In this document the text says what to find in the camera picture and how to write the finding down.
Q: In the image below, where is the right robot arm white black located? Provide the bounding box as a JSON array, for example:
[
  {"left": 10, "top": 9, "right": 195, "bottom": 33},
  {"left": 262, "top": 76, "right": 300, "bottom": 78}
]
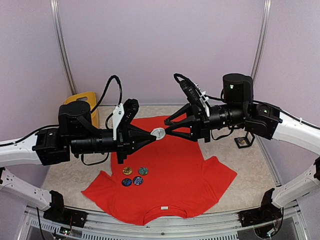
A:
[{"left": 164, "top": 73, "right": 320, "bottom": 155}]

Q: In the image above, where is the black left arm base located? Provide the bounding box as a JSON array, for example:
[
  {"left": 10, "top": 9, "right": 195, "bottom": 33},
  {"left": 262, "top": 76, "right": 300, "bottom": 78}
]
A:
[{"left": 43, "top": 190, "right": 88, "bottom": 228}]

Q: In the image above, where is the yellow plastic basket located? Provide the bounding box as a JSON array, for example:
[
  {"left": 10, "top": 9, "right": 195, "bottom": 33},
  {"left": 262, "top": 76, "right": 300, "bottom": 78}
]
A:
[{"left": 64, "top": 91, "right": 99, "bottom": 128}]

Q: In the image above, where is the aluminium corner post left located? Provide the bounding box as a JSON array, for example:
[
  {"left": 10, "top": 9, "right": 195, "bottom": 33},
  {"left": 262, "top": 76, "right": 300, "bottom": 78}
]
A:
[{"left": 49, "top": 0, "right": 78, "bottom": 95}]

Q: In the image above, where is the aluminium front rail frame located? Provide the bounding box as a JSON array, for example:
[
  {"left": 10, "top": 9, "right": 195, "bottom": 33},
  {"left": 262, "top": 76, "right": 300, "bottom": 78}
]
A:
[{"left": 14, "top": 196, "right": 308, "bottom": 240}]

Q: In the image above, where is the teal round brooch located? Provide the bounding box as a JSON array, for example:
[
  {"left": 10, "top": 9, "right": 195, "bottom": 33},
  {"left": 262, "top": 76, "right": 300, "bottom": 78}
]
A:
[{"left": 138, "top": 167, "right": 149, "bottom": 176}]

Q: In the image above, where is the silver round brooch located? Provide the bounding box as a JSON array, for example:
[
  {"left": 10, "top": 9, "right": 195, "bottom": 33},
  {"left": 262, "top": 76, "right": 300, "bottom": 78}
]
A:
[{"left": 150, "top": 127, "right": 166, "bottom": 141}]

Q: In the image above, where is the orange round brooch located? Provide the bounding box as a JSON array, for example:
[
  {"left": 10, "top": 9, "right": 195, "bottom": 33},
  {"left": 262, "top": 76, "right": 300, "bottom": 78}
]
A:
[{"left": 122, "top": 167, "right": 133, "bottom": 176}]

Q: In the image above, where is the black display case near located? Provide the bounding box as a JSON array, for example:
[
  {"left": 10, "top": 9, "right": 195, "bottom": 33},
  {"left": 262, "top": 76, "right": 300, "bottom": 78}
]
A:
[{"left": 234, "top": 132, "right": 256, "bottom": 149}]

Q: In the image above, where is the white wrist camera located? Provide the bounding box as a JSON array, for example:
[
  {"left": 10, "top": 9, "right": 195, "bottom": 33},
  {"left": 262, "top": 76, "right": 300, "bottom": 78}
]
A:
[
  {"left": 112, "top": 103, "right": 125, "bottom": 141},
  {"left": 173, "top": 73, "right": 210, "bottom": 117}
]

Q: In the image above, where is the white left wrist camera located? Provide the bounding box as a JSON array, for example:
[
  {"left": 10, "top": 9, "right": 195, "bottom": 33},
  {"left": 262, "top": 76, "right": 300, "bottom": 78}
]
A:
[{"left": 112, "top": 103, "right": 125, "bottom": 141}]

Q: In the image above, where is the red t-shirt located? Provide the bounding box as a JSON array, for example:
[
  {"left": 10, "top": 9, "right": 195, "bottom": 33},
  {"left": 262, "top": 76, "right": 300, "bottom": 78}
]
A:
[{"left": 81, "top": 115, "right": 238, "bottom": 227}]

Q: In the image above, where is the dark blue round brooch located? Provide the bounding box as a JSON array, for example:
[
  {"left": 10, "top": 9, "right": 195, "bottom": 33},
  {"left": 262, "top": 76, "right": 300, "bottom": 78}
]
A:
[{"left": 132, "top": 176, "right": 144, "bottom": 186}]

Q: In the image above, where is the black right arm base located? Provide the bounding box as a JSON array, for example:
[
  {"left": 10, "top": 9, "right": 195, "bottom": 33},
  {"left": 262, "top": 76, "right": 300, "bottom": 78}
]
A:
[{"left": 238, "top": 188, "right": 283, "bottom": 227}]

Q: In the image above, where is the aluminium corner post right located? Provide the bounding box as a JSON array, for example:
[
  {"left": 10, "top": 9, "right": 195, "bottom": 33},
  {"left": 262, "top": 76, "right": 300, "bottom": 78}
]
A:
[{"left": 251, "top": 0, "right": 272, "bottom": 81}]

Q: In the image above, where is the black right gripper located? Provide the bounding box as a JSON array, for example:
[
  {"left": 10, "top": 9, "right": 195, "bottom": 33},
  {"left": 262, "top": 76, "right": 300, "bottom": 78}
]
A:
[{"left": 164, "top": 102, "right": 248, "bottom": 143}]

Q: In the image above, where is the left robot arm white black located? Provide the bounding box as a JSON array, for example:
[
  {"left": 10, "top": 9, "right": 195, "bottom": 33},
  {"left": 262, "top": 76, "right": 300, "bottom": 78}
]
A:
[{"left": 0, "top": 99, "right": 157, "bottom": 223}]

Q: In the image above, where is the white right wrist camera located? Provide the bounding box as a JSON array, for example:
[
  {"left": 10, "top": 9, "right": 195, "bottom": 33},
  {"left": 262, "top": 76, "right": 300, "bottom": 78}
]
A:
[{"left": 173, "top": 73, "right": 210, "bottom": 117}]

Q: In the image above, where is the aluminium corner post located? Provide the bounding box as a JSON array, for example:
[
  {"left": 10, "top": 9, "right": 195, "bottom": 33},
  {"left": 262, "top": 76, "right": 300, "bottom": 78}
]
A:
[
  {"left": 49, "top": 0, "right": 78, "bottom": 95},
  {"left": 251, "top": 0, "right": 272, "bottom": 81}
]

